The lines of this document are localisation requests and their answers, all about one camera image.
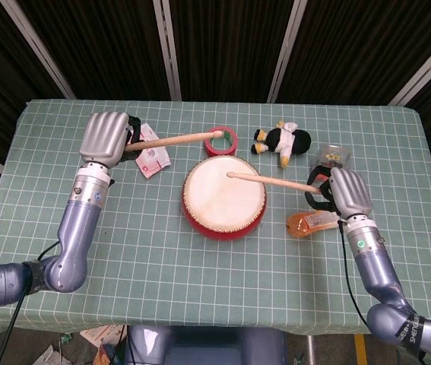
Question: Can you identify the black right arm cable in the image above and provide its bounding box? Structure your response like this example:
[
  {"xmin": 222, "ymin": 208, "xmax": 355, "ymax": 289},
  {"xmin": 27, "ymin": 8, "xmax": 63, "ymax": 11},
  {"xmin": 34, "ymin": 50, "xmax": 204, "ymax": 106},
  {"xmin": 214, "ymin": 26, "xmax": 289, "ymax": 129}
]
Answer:
[{"xmin": 337, "ymin": 220, "xmax": 370, "ymax": 329}]

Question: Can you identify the crumpled white paper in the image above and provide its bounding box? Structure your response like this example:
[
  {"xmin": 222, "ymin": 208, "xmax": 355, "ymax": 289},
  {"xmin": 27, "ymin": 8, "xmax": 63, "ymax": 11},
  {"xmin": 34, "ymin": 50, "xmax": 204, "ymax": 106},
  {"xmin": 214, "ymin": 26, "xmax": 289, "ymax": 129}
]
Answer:
[{"xmin": 32, "ymin": 344, "xmax": 66, "ymax": 365}]

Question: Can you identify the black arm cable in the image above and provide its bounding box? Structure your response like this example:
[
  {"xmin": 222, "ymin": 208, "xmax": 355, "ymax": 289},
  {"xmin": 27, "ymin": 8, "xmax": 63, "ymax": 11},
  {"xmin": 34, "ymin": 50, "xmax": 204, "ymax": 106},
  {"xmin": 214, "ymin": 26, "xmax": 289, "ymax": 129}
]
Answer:
[
  {"xmin": 337, "ymin": 220, "xmax": 370, "ymax": 329},
  {"xmin": 0, "ymin": 241, "xmax": 62, "ymax": 365}
]

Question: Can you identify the clear box with red parts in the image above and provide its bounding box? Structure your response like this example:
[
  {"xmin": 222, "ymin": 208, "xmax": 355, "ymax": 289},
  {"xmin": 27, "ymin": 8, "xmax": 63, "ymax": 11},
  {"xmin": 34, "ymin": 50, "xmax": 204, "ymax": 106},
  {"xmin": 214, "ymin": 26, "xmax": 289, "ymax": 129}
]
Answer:
[{"xmin": 312, "ymin": 144, "xmax": 353, "ymax": 172}]

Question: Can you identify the green checked tablecloth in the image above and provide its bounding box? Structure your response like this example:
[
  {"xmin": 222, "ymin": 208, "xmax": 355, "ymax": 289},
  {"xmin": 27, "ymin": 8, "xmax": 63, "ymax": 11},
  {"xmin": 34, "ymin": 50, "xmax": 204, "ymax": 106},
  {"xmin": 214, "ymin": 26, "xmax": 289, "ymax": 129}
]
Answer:
[{"xmin": 0, "ymin": 99, "xmax": 431, "ymax": 340}]

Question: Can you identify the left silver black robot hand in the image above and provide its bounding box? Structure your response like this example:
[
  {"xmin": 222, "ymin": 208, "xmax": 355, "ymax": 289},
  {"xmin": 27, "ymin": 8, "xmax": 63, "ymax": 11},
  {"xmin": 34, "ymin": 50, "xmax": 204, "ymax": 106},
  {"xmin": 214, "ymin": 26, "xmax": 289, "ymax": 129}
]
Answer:
[{"xmin": 79, "ymin": 111, "xmax": 142, "ymax": 168}]

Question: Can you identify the red drum with white skin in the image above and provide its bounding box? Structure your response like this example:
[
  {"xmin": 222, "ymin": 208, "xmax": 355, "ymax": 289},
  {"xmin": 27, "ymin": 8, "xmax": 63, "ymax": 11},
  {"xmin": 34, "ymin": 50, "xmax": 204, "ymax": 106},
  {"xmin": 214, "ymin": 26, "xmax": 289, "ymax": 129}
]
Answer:
[{"xmin": 182, "ymin": 154, "xmax": 267, "ymax": 243}]

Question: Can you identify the pink white wet wipes pack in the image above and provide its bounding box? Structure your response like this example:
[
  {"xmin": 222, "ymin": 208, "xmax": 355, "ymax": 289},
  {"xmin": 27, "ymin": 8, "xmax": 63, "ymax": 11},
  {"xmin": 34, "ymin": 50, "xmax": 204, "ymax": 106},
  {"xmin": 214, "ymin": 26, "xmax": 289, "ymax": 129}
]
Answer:
[{"xmin": 134, "ymin": 122, "xmax": 172, "ymax": 179}]

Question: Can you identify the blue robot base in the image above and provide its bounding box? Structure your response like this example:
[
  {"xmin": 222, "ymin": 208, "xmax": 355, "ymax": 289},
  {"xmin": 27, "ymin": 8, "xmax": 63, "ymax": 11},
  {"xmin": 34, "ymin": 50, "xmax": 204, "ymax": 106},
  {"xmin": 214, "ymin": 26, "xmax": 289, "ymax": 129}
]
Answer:
[{"xmin": 125, "ymin": 325, "xmax": 287, "ymax": 365}]

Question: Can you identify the orange drink bottle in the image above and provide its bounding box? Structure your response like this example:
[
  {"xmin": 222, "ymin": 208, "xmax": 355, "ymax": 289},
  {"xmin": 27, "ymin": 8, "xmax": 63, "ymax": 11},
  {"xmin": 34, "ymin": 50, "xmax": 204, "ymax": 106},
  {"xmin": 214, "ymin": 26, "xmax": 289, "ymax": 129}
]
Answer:
[{"xmin": 285, "ymin": 211, "xmax": 341, "ymax": 240}]

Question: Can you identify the orange snack packet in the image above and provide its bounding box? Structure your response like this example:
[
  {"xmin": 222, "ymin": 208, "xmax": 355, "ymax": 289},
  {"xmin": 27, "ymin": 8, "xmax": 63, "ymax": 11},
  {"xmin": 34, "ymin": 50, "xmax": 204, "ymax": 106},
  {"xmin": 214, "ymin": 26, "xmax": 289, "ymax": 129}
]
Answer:
[{"xmin": 93, "ymin": 341, "xmax": 119, "ymax": 365}]

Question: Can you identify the black white plush penguin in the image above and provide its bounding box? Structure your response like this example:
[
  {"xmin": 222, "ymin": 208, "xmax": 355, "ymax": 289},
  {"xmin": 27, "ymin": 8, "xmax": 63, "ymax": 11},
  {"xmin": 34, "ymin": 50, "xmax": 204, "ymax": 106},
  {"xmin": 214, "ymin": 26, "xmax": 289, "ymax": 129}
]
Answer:
[{"xmin": 251, "ymin": 120, "xmax": 312, "ymax": 169}]

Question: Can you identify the wooden drumstick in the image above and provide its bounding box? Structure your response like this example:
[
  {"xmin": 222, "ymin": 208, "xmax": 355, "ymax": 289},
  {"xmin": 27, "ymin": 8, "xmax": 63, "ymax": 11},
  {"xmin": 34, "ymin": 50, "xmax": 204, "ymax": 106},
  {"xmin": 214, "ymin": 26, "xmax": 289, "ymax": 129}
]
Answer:
[
  {"xmin": 125, "ymin": 129, "xmax": 224, "ymax": 152},
  {"xmin": 226, "ymin": 171, "xmax": 322, "ymax": 193}
]

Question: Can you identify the grey metal table leg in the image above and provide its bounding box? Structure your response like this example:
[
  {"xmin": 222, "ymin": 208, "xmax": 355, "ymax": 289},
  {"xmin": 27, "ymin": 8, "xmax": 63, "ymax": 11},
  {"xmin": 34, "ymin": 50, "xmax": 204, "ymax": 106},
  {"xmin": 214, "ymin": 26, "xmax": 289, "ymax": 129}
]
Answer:
[{"xmin": 306, "ymin": 335, "xmax": 317, "ymax": 365}]

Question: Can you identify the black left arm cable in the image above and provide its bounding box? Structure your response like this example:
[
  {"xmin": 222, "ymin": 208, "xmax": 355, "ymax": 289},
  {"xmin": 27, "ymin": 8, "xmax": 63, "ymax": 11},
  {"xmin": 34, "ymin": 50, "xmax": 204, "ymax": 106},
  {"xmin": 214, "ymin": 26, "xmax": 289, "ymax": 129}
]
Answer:
[{"xmin": 0, "ymin": 241, "xmax": 62, "ymax": 365}]

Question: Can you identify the red tape roll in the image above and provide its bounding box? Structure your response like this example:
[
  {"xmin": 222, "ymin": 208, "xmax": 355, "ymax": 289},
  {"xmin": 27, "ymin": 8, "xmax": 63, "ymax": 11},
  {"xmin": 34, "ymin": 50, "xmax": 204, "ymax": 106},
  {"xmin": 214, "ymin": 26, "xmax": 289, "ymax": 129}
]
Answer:
[{"xmin": 204, "ymin": 125, "xmax": 239, "ymax": 157}]

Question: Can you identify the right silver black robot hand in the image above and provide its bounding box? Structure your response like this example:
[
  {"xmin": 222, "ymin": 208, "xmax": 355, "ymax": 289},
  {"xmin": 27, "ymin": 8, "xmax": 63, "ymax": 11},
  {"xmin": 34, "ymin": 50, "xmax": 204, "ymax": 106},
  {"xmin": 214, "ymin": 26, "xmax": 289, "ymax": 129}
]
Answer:
[{"xmin": 304, "ymin": 166, "xmax": 374, "ymax": 221}]

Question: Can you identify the printed paper sheet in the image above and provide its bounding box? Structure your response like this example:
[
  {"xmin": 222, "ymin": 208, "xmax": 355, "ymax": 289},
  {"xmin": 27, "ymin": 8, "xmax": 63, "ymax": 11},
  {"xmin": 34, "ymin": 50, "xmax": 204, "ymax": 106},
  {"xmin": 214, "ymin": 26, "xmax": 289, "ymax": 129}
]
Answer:
[{"xmin": 80, "ymin": 325, "xmax": 128, "ymax": 349}]

